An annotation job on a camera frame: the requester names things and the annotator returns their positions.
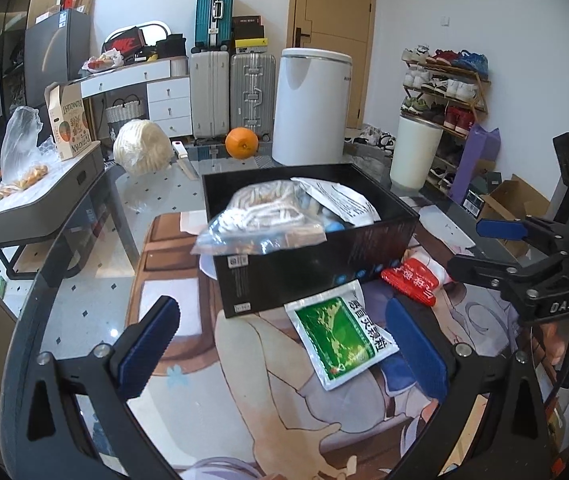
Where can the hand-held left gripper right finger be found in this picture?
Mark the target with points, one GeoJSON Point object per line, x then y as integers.
{"type": "Point", "coordinates": [414, 350]}

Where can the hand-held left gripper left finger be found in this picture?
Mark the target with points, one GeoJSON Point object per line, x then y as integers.
{"type": "Point", "coordinates": [147, 350]}

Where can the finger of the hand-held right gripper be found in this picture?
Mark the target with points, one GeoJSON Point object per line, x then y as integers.
{"type": "Point", "coordinates": [502, 230]}
{"type": "Point", "coordinates": [479, 267]}

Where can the red and white packet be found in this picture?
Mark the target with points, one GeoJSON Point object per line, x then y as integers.
{"type": "Point", "coordinates": [409, 280]}

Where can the green sachet packet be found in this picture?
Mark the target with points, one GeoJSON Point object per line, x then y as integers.
{"type": "Point", "coordinates": [339, 330]}

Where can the black cardboard box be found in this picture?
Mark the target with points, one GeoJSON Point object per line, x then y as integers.
{"type": "Point", "coordinates": [304, 265]}

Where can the white printed packet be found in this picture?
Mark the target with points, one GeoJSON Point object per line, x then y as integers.
{"type": "Point", "coordinates": [339, 200]}

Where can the open cardboard box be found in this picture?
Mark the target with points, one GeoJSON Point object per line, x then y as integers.
{"type": "Point", "coordinates": [514, 205]}

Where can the purple bag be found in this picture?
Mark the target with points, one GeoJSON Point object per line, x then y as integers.
{"type": "Point", "coordinates": [474, 165]}

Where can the white waste bin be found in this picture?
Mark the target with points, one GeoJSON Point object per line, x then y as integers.
{"type": "Point", "coordinates": [414, 152]}

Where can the printed desk mat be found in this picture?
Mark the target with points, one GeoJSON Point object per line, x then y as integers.
{"type": "Point", "coordinates": [264, 360]}

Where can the shoe rack with shoes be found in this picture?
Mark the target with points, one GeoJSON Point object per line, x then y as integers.
{"type": "Point", "coordinates": [444, 90]}

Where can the grey side table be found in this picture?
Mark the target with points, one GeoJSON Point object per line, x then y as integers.
{"type": "Point", "coordinates": [39, 200]}

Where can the white round wrapped bundle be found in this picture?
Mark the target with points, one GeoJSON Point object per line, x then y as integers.
{"type": "Point", "coordinates": [142, 147]}

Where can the orange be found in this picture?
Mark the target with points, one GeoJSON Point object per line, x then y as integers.
{"type": "Point", "coordinates": [241, 143]}

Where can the white electric kettle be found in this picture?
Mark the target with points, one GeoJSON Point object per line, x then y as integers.
{"type": "Point", "coordinates": [312, 105]}

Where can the woven basket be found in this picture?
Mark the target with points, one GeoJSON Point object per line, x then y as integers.
{"type": "Point", "coordinates": [124, 116]}

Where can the clear plastic snack bag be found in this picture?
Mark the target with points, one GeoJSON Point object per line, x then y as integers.
{"type": "Point", "coordinates": [22, 150]}

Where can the cardboard fruit box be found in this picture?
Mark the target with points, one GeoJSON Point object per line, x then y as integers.
{"type": "Point", "coordinates": [69, 122]}

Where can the white desk with drawers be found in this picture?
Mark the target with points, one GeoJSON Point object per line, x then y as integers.
{"type": "Point", "coordinates": [167, 97]}

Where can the white suitcase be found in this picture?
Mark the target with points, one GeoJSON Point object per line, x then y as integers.
{"type": "Point", "coordinates": [209, 92]}

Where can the wooden door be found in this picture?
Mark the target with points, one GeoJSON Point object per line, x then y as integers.
{"type": "Point", "coordinates": [332, 25]}

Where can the silver suitcase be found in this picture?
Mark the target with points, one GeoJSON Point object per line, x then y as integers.
{"type": "Point", "coordinates": [252, 92]}

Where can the snack bag on desk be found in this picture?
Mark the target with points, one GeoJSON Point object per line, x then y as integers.
{"type": "Point", "coordinates": [99, 63]}

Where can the black bag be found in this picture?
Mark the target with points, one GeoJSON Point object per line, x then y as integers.
{"type": "Point", "coordinates": [170, 46]}

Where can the red shoe box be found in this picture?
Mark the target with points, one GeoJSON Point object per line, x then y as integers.
{"type": "Point", "coordinates": [124, 41]}

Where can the grey fridge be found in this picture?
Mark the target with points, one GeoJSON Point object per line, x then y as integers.
{"type": "Point", "coordinates": [57, 42]}

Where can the stack of dark boxes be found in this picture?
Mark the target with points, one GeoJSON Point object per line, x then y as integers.
{"type": "Point", "coordinates": [249, 30]}

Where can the teal suitcase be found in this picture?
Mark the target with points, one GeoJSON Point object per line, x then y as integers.
{"type": "Point", "coordinates": [213, 15]}

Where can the dark glass wardrobe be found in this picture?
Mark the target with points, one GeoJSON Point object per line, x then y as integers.
{"type": "Point", "coordinates": [9, 35]}

